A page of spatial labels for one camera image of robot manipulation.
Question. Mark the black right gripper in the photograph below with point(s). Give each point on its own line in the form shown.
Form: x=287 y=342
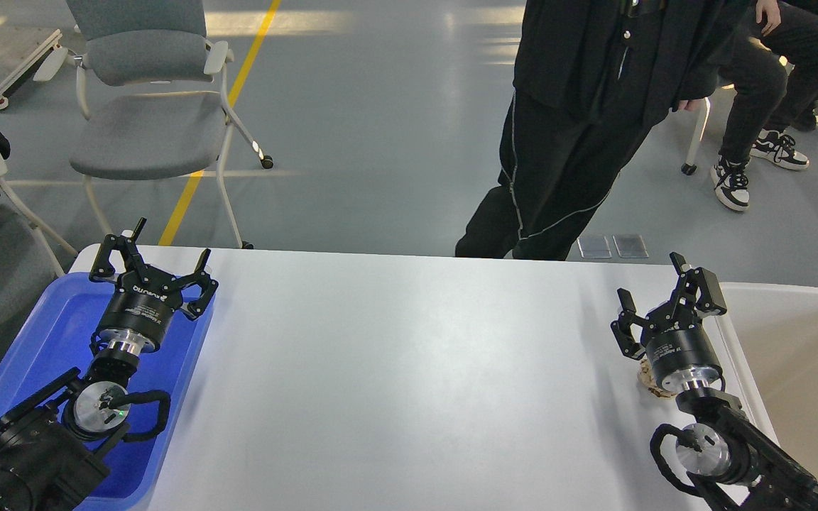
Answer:
x=676 y=345

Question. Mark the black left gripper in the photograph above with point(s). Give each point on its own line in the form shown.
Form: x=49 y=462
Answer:
x=140 y=305

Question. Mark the brown paper ball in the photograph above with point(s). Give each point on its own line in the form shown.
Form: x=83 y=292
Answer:
x=646 y=379

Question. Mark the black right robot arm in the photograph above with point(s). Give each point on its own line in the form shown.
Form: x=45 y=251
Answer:
x=721 y=457

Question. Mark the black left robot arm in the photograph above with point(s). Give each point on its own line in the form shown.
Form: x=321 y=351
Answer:
x=90 y=389

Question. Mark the right floor outlet plate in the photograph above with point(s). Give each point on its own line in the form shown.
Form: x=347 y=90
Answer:
x=631 y=246

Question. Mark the floor outlet plate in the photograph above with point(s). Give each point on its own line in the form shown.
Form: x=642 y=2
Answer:
x=594 y=247
x=631 y=246

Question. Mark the left floor outlet plate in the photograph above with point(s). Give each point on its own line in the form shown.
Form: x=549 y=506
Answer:
x=594 y=247

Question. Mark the blue plastic tray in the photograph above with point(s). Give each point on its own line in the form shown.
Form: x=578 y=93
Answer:
x=55 y=338

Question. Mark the white plastic bin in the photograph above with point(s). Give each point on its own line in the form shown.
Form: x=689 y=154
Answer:
x=777 y=328

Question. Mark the white grey chair right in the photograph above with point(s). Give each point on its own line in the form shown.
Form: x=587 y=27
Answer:
x=702 y=114

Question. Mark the grey office chair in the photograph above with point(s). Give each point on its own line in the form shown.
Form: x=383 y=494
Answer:
x=154 y=135

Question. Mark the white chair at left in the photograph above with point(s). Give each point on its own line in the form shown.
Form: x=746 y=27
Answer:
x=39 y=228

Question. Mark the standing person in black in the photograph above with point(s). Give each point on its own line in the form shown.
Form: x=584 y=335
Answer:
x=590 y=80

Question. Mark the seated person black trousers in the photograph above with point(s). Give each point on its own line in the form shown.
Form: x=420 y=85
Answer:
x=774 y=68

